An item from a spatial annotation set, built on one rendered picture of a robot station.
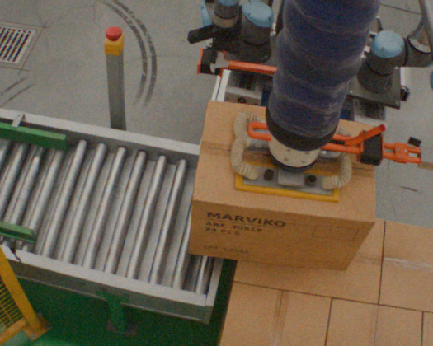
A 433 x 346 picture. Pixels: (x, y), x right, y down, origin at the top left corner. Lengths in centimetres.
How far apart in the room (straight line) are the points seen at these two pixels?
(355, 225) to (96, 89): 203
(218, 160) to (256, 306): 63
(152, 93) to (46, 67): 70
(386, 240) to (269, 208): 80
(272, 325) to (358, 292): 38
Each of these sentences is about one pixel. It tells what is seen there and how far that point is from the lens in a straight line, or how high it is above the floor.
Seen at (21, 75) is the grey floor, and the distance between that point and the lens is 383.
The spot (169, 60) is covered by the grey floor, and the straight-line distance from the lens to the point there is 380.
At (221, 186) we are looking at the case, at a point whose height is 106.
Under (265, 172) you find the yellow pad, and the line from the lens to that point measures 202.
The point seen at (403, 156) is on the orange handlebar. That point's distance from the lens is 206.
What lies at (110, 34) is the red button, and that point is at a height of 104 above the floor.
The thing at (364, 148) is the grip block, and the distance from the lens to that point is 203.
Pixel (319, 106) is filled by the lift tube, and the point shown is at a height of 148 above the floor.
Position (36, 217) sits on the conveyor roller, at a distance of 260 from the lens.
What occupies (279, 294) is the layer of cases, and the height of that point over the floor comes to 54.
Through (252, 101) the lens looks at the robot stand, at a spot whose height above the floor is 97.
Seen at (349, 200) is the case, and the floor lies 107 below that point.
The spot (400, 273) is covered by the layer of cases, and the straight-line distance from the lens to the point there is 263.
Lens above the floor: 279
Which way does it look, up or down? 57 degrees down
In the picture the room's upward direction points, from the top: 7 degrees clockwise
